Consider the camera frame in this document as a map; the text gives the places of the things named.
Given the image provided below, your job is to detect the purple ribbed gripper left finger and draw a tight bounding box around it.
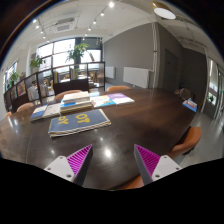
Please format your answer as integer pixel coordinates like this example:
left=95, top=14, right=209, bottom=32
left=45, top=145, right=93, bottom=186

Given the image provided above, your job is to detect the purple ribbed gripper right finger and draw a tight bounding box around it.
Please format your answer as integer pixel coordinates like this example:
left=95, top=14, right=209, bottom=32
left=134, top=144, right=181, bottom=185

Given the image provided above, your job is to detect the navy towel with yellow letters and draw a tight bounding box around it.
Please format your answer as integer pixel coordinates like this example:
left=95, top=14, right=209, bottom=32
left=48, top=109, right=111, bottom=138

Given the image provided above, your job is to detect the orange chair bottom edge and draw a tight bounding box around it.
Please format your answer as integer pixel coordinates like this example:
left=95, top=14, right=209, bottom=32
left=119, top=176, right=144, bottom=190

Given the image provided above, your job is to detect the orange chair right near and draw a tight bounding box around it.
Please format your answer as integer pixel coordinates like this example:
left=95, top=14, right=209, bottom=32
left=168, top=127, right=201, bottom=159

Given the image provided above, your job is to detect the open blue white book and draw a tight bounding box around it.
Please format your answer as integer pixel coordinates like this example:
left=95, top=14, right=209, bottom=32
left=30, top=103, right=60, bottom=121

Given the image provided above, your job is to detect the stack of books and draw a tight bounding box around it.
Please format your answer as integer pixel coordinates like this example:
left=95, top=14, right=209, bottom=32
left=60, top=91, right=92, bottom=113

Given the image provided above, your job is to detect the colourful brochure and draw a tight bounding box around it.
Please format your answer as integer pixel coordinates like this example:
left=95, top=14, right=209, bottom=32
left=90, top=95, right=115, bottom=108

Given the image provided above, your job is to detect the blue box on table edge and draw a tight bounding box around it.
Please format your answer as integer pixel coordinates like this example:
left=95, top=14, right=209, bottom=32
left=182, top=99, right=197, bottom=112

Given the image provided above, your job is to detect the purple white brochure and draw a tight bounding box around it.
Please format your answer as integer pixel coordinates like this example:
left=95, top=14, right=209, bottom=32
left=108, top=93, right=134, bottom=105

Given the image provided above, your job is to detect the orange chair far left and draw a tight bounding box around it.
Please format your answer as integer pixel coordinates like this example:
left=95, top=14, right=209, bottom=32
left=17, top=102, right=34, bottom=112

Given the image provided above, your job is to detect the orange chair far centre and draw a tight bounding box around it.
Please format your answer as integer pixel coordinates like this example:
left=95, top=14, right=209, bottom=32
left=107, top=85, right=131, bottom=92

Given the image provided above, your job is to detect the dark open shelving unit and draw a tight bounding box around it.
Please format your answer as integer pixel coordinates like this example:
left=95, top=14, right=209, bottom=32
left=4, top=62, right=105, bottom=112

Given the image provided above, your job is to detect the dark grey door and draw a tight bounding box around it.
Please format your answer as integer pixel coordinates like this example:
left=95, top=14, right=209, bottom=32
left=163, top=50, right=179, bottom=92

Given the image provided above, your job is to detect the small potted plant left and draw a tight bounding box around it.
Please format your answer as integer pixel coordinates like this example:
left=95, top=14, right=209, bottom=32
left=30, top=56, right=45, bottom=73

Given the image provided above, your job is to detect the large potted plant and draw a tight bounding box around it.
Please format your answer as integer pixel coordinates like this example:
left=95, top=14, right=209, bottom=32
left=66, top=43, right=88, bottom=63

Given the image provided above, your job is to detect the ceiling air conditioner vent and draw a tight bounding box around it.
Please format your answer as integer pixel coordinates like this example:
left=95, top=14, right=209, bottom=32
left=54, top=17, right=75, bottom=33

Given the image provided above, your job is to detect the round white ceiling lamp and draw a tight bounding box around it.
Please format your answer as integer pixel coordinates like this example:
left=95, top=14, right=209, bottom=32
left=154, top=8, right=176, bottom=19

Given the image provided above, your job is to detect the white wall radiator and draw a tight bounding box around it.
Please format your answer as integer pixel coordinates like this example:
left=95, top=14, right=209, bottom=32
left=123, top=67, right=149, bottom=88

